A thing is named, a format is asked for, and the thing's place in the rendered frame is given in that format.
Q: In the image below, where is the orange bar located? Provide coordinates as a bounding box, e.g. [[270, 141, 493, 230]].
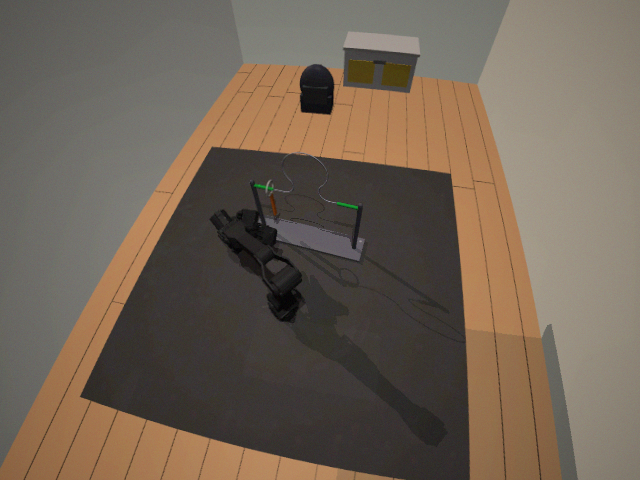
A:
[[266, 180, 277, 215]]

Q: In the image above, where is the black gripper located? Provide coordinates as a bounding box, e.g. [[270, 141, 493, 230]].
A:
[[248, 223, 277, 246]]

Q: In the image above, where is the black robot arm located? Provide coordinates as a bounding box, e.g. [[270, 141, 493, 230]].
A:
[[210, 208, 302, 323]]

